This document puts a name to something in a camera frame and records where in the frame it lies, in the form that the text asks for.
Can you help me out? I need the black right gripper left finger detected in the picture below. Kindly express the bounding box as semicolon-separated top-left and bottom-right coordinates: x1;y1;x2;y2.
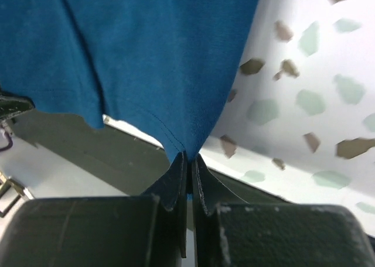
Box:
1;153;188;266

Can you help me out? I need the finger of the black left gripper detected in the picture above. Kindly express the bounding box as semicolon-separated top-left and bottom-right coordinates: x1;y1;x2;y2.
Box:
0;90;35;121

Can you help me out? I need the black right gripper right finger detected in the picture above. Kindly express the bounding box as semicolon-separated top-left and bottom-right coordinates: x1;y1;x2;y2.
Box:
192;156;374;266

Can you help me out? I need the navy blue printed t-shirt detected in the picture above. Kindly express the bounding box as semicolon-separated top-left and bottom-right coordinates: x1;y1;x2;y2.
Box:
1;0;259;160

